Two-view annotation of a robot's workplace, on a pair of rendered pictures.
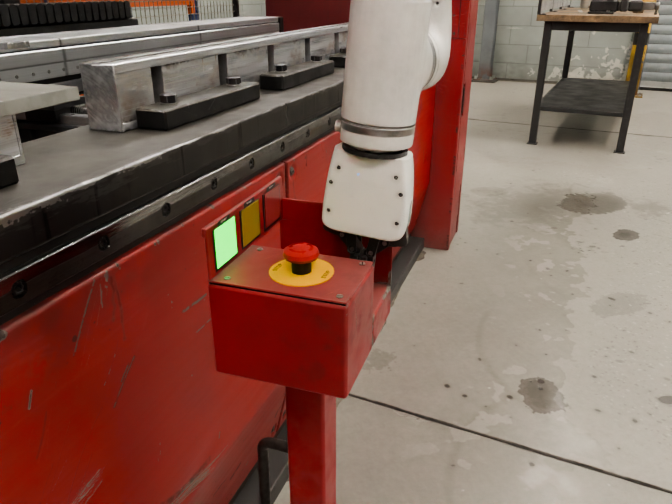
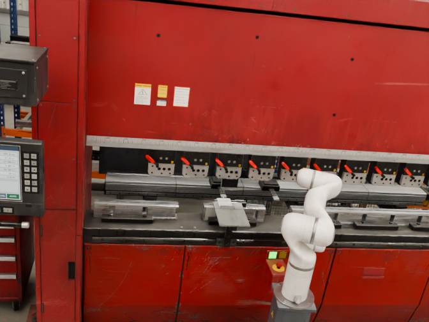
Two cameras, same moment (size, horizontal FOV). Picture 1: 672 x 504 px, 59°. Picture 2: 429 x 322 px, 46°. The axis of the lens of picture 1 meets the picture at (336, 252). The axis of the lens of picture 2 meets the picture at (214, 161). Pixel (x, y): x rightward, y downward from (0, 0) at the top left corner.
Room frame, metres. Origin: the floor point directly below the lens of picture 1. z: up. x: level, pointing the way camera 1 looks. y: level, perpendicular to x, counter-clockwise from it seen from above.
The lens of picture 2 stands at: (-1.10, -1.80, 2.49)
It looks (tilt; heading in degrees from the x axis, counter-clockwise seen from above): 24 degrees down; 58
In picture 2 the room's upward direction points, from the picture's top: 8 degrees clockwise
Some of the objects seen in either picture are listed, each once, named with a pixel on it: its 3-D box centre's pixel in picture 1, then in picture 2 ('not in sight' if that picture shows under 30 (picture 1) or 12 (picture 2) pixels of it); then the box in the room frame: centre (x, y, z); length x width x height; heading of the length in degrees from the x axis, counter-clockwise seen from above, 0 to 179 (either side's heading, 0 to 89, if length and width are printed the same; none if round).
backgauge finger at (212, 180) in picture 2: not in sight; (221, 187); (0.51, 0.64, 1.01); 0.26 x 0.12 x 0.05; 70
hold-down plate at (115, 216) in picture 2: not in sight; (127, 218); (-0.12, 0.64, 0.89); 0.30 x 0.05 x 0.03; 160
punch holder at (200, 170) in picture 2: not in sight; (195, 161); (0.25, 0.56, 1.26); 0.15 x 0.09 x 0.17; 160
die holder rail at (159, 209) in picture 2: not in sight; (136, 209); (-0.05, 0.68, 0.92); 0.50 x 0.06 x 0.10; 160
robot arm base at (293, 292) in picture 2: not in sight; (297, 279); (0.31, -0.40, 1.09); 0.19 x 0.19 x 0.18
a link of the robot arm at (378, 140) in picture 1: (374, 132); not in sight; (0.66, -0.04, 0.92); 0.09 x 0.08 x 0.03; 71
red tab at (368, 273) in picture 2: not in sight; (373, 273); (1.37, -0.02, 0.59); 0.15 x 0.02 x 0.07; 160
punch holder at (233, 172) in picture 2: not in sight; (228, 163); (0.44, 0.49, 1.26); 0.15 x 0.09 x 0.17; 160
